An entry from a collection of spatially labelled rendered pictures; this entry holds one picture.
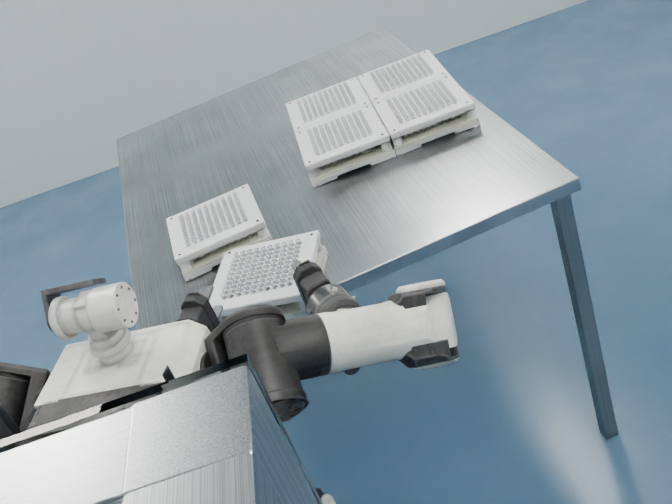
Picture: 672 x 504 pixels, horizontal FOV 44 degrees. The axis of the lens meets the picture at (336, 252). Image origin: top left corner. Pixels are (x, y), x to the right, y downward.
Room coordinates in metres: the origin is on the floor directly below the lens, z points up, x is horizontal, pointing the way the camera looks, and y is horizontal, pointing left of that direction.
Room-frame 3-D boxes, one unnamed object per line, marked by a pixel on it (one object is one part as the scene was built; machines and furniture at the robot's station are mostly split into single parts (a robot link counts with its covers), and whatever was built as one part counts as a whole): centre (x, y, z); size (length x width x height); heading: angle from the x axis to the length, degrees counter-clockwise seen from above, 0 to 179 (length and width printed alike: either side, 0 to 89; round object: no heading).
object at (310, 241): (1.66, 0.17, 0.95); 0.25 x 0.24 x 0.02; 73
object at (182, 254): (1.99, 0.27, 0.95); 0.25 x 0.24 x 0.02; 94
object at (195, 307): (1.42, 0.33, 1.02); 0.12 x 0.10 x 0.13; 155
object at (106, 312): (1.05, 0.35, 1.35); 0.10 x 0.07 x 0.09; 73
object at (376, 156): (2.20, -0.13, 0.90); 0.24 x 0.24 x 0.02; 88
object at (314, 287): (1.37, 0.06, 1.02); 0.12 x 0.10 x 0.13; 14
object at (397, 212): (2.35, 0.01, 0.87); 1.50 x 1.10 x 0.04; 4
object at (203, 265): (1.99, 0.27, 0.90); 0.24 x 0.24 x 0.02; 4
